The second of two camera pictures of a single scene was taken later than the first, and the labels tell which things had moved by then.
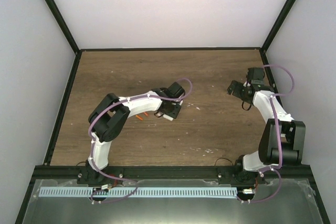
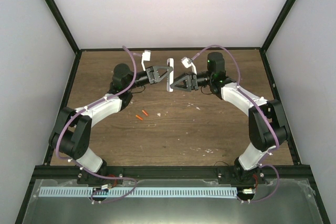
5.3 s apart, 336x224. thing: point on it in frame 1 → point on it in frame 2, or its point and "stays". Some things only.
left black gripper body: [169, 112] → [151, 81]
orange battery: [139, 117] stays
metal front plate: [272, 201] stays
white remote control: [168, 117] → [170, 76]
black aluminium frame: [50, 171] stays
